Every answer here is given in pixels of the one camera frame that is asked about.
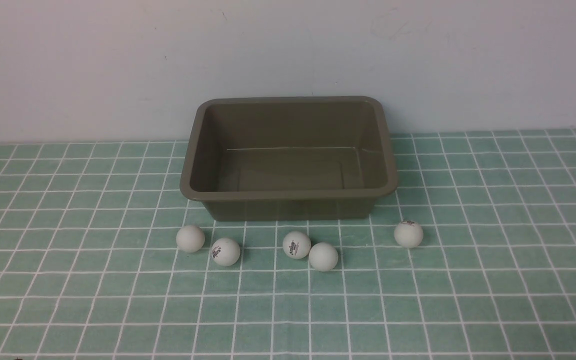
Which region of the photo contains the white ball with red logo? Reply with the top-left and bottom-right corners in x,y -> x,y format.
282,231 -> 313,260

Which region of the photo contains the plain white ping-pong ball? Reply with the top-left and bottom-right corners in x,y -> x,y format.
308,243 -> 339,272
175,225 -> 206,253

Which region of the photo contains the white ball with dark logo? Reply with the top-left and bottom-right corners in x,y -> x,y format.
210,237 -> 242,267

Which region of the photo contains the white ball with top mark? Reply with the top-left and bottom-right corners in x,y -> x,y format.
393,220 -> 424,249

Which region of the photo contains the olive green plastic bin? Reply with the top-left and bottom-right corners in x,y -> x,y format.
179,95 -> 399,222

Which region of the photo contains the green checkered tablecloth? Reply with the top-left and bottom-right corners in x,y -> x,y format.
0,129 -> 576,360

